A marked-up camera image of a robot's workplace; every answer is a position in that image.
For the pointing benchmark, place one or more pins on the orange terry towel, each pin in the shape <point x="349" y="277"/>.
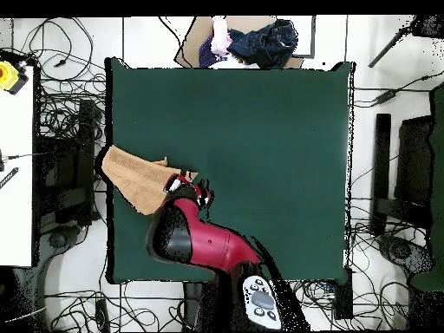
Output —
<point x="135" y="180"/>

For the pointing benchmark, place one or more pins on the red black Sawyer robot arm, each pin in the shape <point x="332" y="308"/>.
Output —
<point x="211" y="242"/>

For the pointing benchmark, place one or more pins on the dark green table cloth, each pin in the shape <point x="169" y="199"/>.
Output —
<point x="242" y="114"/>

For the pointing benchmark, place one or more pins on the black equipment stand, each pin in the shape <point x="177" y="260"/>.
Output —
<point x="66" y="166"/>

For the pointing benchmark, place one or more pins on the purple dotted cloth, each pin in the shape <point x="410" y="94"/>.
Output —
<point x="208" y="55"/>

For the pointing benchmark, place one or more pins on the brown cardboard box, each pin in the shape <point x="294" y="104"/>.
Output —
<point x="194" y="41"/>

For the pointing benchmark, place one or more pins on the pink cloth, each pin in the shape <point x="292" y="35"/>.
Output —
<point x="220" y="38"/>

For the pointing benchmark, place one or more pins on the black power strip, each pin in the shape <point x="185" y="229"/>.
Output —
<point x="102" y="314"/>
<point x="344" y="298"/>

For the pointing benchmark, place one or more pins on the white table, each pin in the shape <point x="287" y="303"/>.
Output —
<point x="15" y="190"/>

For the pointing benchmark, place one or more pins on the dark blue jeans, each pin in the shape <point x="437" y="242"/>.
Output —
<point x="267" y="43"/>

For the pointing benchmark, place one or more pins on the yellow emergency stop button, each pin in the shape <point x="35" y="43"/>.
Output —
<point x="8" y="74"/>

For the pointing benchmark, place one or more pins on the black power brick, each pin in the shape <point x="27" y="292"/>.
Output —
<point x="385" y="97"/>

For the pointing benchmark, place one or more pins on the dark round device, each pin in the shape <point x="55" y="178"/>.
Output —
<point x="402" y="251"/>

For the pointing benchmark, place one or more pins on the black monitor stand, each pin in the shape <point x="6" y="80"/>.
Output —
<point x="414" y="159"/>

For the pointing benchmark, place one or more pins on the black tripod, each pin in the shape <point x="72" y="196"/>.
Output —
<point x="426" y="26"/>

